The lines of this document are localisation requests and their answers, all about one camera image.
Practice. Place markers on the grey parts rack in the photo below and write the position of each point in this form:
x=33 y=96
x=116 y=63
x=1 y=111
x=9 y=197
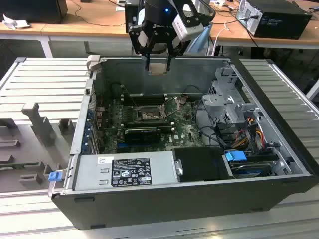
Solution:
x=37 y=119

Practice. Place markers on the black graphics card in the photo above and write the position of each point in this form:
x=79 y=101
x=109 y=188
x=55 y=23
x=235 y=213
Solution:
x=142 y=136

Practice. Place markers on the blue expansion slot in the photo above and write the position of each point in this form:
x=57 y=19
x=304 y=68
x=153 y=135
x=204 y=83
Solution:
x=120 y=148

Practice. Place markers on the hard disk in blue carrier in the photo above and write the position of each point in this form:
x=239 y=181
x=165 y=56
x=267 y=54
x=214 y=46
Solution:
x=235 y=157

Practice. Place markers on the green RAM stick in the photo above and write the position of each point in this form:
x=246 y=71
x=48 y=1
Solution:
x=20 y=164

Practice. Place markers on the green motherboard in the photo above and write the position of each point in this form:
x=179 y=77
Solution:
x=184 y=129

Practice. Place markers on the wooden desk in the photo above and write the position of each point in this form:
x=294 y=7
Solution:
x=221 y=17
x=62 y=30

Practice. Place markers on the black PC case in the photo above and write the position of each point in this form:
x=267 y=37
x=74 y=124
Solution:
x=149 y=206

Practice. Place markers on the black desktop PC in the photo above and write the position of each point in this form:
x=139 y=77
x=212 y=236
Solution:
x=281 y=22

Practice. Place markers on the silver power supply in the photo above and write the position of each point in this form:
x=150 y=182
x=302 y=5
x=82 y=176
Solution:
x=87 y=171

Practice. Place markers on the silver drive cage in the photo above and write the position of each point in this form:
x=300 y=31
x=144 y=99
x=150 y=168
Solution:
x=216 y=102

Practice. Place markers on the blue case latch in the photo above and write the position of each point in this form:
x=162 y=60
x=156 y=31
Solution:
x=54 y=176

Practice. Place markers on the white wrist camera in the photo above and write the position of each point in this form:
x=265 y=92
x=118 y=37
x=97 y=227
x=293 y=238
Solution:
x=185 y=30

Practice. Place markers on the black monitor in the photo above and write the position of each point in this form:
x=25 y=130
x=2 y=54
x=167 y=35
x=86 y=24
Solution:
x=37 y=10

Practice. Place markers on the silver-topped CPU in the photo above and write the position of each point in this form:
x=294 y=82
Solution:
x=158 y=68

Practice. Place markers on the CPU socket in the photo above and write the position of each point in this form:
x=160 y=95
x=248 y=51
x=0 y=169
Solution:
x=149 y=115

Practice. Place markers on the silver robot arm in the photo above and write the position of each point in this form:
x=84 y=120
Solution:
x=200 y=41

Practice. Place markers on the black power supply label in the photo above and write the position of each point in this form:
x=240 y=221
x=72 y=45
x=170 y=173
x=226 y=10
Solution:
x=129 y=171

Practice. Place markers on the white crumpled paper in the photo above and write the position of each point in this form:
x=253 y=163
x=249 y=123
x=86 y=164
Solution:
x=17 y=24

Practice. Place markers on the black RAM slot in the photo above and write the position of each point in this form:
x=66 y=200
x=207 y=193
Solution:
x=149 y=98
x=149 y=103
x=149 y=122
x=149 y=95

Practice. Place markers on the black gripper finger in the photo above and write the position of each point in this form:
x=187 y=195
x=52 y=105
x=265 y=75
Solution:
x=169 y=64
x=147 y=63

